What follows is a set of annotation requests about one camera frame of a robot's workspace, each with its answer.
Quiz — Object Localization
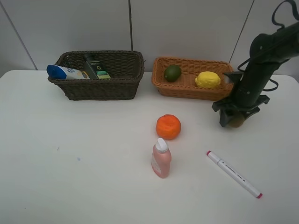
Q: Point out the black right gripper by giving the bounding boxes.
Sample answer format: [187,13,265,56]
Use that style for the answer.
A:
[212,62,270,127]

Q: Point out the brown kiwi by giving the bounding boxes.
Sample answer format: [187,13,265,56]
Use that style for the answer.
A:
[228,112,245,128]

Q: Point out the yellow lemon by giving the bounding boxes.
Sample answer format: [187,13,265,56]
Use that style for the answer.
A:
[195,71,221,88]

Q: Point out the white marker pink caps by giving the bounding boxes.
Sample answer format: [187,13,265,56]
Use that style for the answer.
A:
[206,151,263,199]

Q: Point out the orange tangerine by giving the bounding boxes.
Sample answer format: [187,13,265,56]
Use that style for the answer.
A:
[156,114,181,140]

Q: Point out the green avocado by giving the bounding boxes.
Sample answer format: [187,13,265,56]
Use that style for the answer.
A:
[164,65,181,82]

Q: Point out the pink bottle white cap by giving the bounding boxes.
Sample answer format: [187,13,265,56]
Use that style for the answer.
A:
[151,138,172,179]

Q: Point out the dark green pump bottle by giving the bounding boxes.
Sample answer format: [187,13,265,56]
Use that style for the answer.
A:
[84,54,111,79]

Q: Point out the white bottle blue cap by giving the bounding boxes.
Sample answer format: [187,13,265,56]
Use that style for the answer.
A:
[46,65,90,80]

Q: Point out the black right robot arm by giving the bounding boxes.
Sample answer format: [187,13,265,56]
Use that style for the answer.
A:
[212,23,299,127]

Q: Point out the orange wicker basket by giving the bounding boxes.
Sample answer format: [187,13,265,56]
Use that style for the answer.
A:
[151,56,233,101]

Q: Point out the dark brown wicker basket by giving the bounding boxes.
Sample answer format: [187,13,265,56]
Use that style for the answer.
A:
[48,50,144,101]

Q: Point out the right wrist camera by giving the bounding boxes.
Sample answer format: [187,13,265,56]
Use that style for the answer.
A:
[223,71,243,84]

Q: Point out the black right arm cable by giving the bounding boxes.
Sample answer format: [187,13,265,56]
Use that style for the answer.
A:
[237,0,299,93]

